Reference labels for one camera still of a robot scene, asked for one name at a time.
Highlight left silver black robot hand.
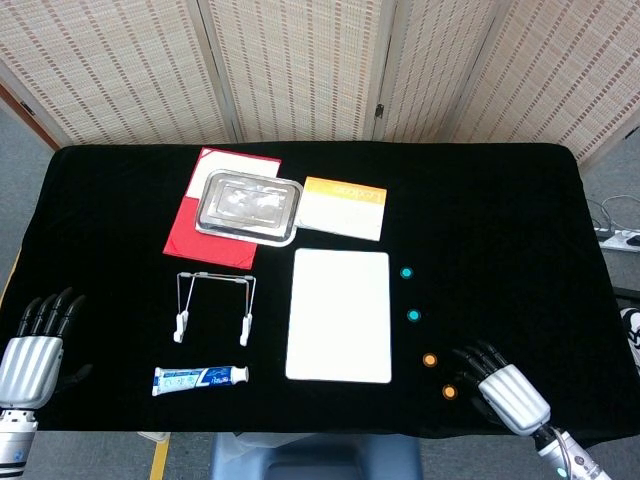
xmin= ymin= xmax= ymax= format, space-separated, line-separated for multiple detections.
xmin=0 ymin=287 xmax=94 ymax=411

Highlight white magnetic board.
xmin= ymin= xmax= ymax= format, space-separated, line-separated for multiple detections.
xmin=284 ymin=248 xmax=393 ymax=385

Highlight red paper folder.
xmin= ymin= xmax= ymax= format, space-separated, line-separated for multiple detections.
xmin=162 ymin=146 xmax=283 ymax=271

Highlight stainless steel tray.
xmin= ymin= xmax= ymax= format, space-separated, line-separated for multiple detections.
xmin=193 ymin=168 xmax=305 ymax=248

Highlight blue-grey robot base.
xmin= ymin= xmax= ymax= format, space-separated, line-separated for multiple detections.
xmin=209 ymin=432 xmax=424 ymax=480

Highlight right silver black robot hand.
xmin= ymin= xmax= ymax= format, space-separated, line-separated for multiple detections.
xmin=452 ymin=340 xmax=552 ymax=436

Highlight white paper sheet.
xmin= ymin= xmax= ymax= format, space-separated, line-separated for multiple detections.
xmin=193 ymin=149 xmax=281 ymax=199

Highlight woven folding screen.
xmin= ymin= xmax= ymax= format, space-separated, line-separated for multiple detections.
xmin=0 ymin=0 xmax=640 ymax=164

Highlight black and white shoe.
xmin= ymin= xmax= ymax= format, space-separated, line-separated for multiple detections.
xmin=619 ymin=307 xmax=640 ymax=371

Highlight white power strip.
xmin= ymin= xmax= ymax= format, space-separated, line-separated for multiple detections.
xmin=594 ymin=224 xmax=640 ymax=254

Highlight orange and white notebook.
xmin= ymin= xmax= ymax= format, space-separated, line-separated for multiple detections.
xmin=297 ymin=175 xmax=389 ymax=242

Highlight white wire book stand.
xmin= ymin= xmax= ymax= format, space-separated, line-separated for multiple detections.
xmin=172 ymin=270 xmax=259 ymax=347

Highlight grey floor cables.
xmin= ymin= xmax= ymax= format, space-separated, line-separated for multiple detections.
xmin=587 ymin=194 xmax=640 ymax=236

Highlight black tablecloth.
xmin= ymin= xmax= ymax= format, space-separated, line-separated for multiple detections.
xmin=0 ymin=142 xmax=632 ymax=449

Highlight blue white toothpaste tube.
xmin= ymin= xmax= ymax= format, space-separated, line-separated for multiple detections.
xmin=151 ymin=364 xmax=250 ymax=398

